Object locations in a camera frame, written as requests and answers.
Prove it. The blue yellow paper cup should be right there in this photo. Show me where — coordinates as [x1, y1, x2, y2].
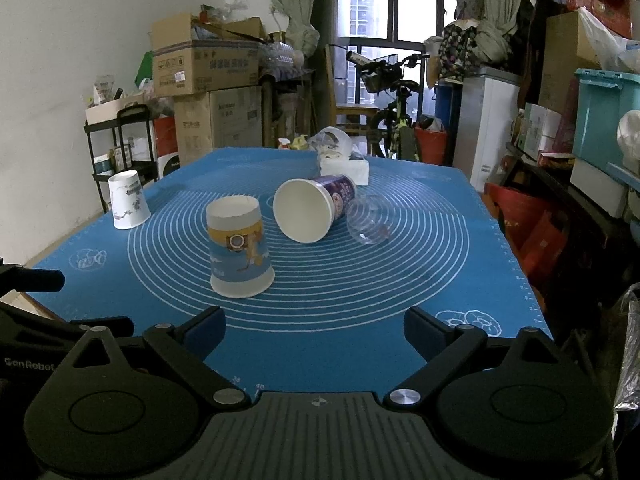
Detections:
[205, 195, 276, 299]

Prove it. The teal plastic storage bin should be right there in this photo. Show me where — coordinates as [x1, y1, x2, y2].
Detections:
[573, 68, 639, 171]

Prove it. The white cabinet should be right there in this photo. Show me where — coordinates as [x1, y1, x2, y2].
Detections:
[452, 67, 520, 192]

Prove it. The clear plastic cup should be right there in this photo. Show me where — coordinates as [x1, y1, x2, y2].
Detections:
[345, 195, 397, 245]

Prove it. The white cup with ink drawing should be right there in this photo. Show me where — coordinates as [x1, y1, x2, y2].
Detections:
[108, 170, 151, 231]

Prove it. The wooden chair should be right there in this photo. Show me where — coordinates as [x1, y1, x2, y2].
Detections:
[322, 46, 380, 136]

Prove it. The red bag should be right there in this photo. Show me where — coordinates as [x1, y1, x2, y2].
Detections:
[484, 183, 567, 282]

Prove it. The black metal shelf rack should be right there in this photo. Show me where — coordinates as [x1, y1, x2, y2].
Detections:
[84, 104, 160, 214]

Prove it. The black bicycle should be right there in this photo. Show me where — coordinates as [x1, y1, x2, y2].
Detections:
[345, 50, 432, 162]

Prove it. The blue silicone baking mat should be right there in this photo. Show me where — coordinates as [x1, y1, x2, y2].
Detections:
[39, 148, 544, 394]

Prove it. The white tissue box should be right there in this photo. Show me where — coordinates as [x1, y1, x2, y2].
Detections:
[308, 127, 370, 186]

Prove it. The tall brown cardboard box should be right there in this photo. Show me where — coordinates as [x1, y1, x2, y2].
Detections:
[538, 11, 600, 113]

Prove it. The upper cardboard box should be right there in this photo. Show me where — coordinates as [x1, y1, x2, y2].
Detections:
[151, 12, 265, 96]

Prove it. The lower cardboard box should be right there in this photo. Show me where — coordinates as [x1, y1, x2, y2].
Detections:
[174, 87, 262, 167]

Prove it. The purple paper cup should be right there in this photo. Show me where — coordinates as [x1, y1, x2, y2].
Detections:
[272, 176, 357, 244]

